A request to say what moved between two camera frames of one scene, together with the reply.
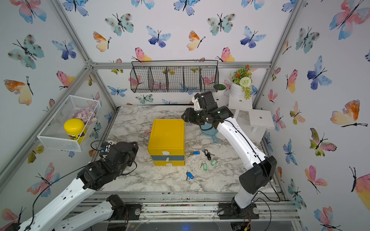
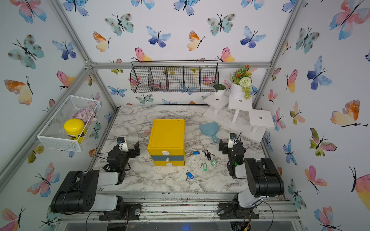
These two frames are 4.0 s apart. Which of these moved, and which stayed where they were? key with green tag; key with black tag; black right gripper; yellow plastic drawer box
Moved: black right gripper
Stayed: key with green tag; yellow plastic drawer box; key with black tag
